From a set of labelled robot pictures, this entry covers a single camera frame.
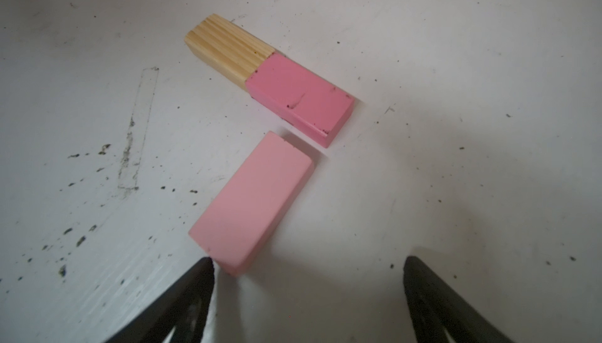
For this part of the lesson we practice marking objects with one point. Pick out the light pink block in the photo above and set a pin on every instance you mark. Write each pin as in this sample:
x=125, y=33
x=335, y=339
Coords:
x=239, y=221

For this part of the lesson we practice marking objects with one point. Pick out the natural wood block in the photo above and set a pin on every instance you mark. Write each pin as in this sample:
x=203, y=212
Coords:
x=228, y=48

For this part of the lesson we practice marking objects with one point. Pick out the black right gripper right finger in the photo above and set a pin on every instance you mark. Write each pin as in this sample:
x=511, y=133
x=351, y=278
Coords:
x=438, y=313

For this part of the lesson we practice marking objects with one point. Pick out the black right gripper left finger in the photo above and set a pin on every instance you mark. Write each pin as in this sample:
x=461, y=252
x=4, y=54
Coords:
x=179, y=314

